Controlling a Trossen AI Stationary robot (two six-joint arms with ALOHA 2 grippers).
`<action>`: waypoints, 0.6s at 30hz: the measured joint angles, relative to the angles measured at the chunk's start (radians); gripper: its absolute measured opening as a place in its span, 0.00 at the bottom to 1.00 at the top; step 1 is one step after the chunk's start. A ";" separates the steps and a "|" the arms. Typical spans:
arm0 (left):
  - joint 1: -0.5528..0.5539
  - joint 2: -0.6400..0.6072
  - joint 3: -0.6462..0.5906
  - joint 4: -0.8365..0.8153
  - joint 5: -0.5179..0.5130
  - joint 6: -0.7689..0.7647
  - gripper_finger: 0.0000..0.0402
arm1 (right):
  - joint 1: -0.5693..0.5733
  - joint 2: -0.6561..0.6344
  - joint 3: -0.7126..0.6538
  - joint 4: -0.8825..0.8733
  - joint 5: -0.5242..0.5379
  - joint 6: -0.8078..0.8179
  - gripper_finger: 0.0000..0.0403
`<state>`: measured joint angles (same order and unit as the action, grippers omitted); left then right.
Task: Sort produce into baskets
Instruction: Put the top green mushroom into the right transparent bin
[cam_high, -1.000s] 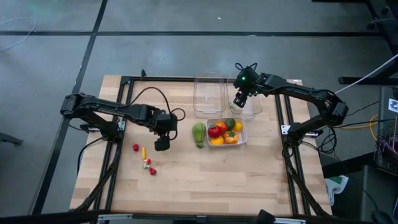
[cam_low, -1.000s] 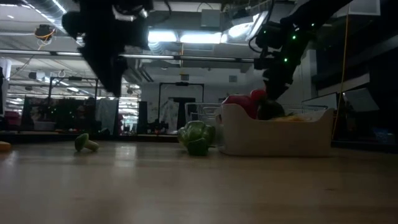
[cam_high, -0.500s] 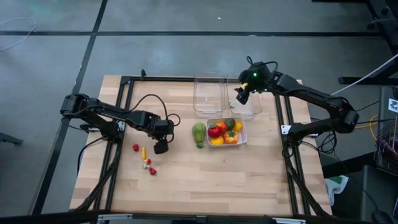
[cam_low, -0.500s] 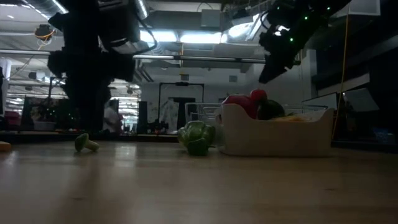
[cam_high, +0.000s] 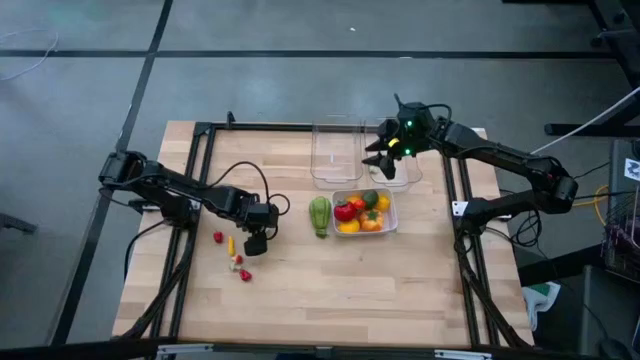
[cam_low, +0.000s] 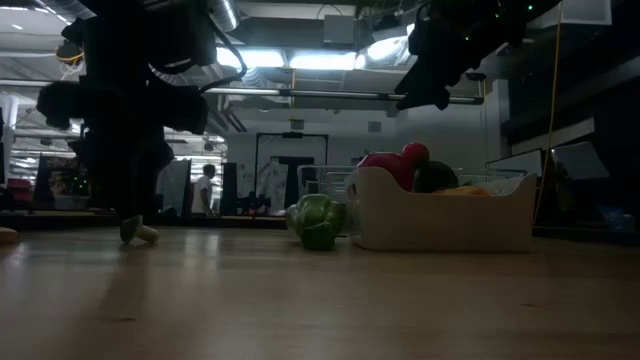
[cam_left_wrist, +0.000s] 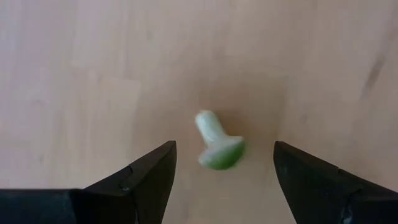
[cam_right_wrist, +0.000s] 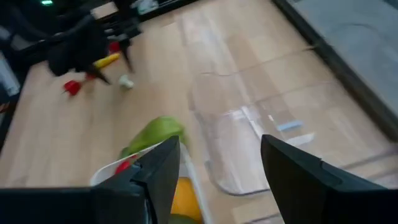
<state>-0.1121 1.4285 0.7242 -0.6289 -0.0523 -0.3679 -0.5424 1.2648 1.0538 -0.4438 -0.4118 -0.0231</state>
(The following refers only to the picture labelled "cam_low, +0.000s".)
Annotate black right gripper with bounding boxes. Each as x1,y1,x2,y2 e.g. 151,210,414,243
395,0,531,112

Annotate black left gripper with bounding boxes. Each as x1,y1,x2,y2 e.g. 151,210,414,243
35,0,220,226

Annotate green cap toy mushroom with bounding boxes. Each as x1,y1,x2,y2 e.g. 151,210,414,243
118,214,161,246

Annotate dark green toy avocado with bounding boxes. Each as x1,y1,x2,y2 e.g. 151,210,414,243
412,160,460,195

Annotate red toy tomato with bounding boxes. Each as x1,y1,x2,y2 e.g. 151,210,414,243
357,152,415,194

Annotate small green toy pepper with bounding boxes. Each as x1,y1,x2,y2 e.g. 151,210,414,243
299,221,337,252

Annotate person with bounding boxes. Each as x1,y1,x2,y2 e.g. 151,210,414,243
191,163,217,217

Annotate long grey overhead bar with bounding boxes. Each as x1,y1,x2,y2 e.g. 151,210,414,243
0,78,485,106

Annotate clear plastic bin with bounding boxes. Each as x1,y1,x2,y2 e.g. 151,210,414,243
298,164,359,234
457,167,529,184

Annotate grey ceiling box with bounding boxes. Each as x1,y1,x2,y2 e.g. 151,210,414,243
322,13,357,47

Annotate white plastic basket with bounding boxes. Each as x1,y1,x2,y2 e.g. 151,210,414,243
349,166,539,253

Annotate large green toy bell pepper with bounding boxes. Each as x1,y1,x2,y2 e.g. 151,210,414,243
285,193,347,236

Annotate hanging yellow cable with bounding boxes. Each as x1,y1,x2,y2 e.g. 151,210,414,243
532,0,564,224

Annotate black ceiling device yellow cable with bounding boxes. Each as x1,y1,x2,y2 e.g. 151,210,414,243
54,39,85,66

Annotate black metal frame rack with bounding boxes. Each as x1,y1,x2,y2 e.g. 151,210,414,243
253,131,330,201

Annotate smooth silver ceiling duct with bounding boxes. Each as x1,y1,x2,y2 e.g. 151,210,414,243
207,0,241,32

